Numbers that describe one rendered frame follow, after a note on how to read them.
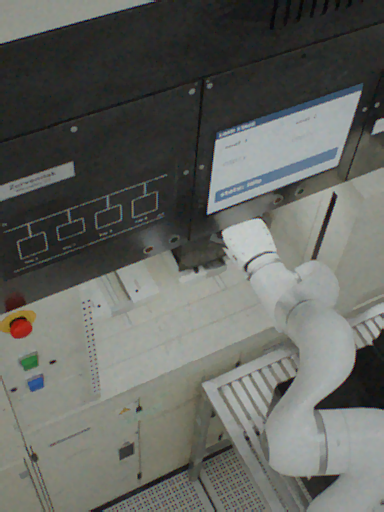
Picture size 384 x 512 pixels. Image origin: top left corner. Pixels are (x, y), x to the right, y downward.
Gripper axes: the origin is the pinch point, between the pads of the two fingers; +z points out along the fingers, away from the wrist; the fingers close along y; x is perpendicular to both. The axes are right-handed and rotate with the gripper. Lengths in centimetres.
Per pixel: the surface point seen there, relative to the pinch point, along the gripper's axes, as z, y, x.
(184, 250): 3.2, -9.0, -15.2
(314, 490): -56, -1, -38
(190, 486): -22, -13, -120
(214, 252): 3.6, -0.3, -21.3
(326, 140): -16.3, 7.6, 36.4
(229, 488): -28, -1, -120
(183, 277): 4.3, -8.1, -29.5
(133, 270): 11.2, -19.3, -29.4
